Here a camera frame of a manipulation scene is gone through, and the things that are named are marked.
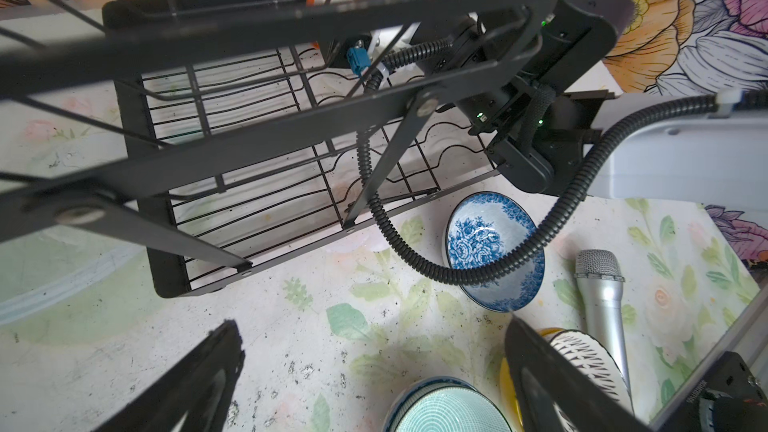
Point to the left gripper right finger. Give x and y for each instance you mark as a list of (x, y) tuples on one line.
[(552, 394)]

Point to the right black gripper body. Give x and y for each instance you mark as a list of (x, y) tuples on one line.
[(542, 139)]

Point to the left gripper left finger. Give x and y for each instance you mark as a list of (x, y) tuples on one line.
[(195, 394)]

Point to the blue floral ceramic bowl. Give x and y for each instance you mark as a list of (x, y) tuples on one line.
[(483, 228)]

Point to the mint green ceramic bowl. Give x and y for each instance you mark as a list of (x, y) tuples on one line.
[(444, 403)]

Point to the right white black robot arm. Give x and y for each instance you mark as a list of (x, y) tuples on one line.
[(663, 99)]

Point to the white patterned yellow bowl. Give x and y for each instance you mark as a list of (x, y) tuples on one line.
[(586, 354)]

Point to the silver microphone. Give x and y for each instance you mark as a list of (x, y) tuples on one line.
[(600, 283)]

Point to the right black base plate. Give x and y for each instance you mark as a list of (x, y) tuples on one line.
[(727, 398)]

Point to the black wire dish rack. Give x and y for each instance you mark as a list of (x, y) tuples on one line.
[(211, 112)]

